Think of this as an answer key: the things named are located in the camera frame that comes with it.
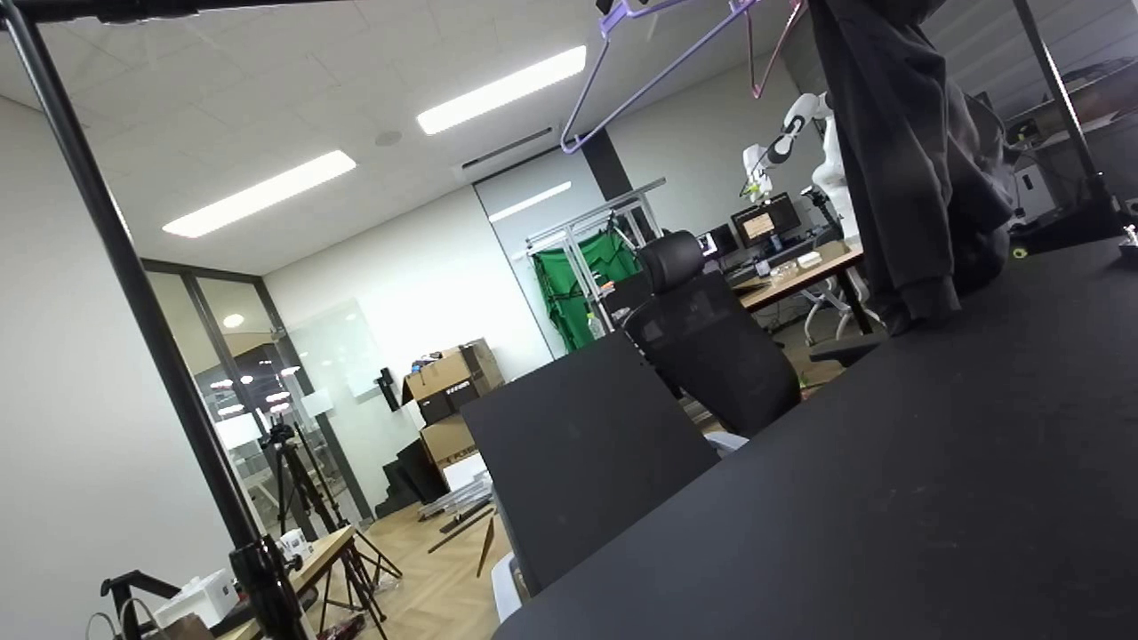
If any blue wire coat hanger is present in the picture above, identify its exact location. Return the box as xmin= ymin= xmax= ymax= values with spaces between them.
xmin=554 ymin=0 xmax=766 ymax=159

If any silver garment rack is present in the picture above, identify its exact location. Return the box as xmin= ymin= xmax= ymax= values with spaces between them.
xmin=519 ymin=173 xmax=677 ymax=358

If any black flat board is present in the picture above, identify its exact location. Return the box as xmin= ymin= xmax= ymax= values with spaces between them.
xmin=460 ymin=330 xmax=725 ymax=600

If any black mesh office chair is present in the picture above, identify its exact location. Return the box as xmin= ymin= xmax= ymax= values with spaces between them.
xmin=619 ymin=227 xmax=805 ymax=442

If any small cardboard box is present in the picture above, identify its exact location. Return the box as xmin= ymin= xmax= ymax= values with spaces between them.
xmin=415 ymin=412 xmax=479 ymax=470

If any black computer monitor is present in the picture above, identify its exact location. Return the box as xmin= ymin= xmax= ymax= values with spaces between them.
xmin=725 ymin=192 xmax=794 ymax=261

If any wooden office desk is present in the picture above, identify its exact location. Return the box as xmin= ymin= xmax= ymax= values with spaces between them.
xmin=731 ymin=235 xmax=870 ymax=316

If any long ceiling light bar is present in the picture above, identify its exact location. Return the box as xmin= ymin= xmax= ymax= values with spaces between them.
xmin=160 ymin=147 xmax=358 ymax=241
xmin=411 ymin=42 xmax=589 ymax=138

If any small wooden table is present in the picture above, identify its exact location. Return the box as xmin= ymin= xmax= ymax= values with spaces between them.
xmin=281 ymin=522 xmax=364 ymax=640

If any black hanging garment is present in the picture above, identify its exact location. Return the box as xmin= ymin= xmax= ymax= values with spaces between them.
xmin=805 ymin=0 xmax=1016 ymax=337

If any black clothes rack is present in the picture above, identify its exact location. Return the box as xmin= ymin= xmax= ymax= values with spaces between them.
xmin=0 ymin=0 xmax=1138 ymax=640

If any white box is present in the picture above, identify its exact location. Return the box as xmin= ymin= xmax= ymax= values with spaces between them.
xmin=149 ymin=566 xmax=242 ymax=633

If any black camera tripod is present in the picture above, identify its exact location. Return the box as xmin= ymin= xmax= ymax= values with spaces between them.
xmin=254 ymin=412 xmax=410 ymax=598

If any pink wire coat hanger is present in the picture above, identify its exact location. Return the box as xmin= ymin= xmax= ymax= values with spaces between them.
xmin=743 ymin=0 xmax=810 ymax=106

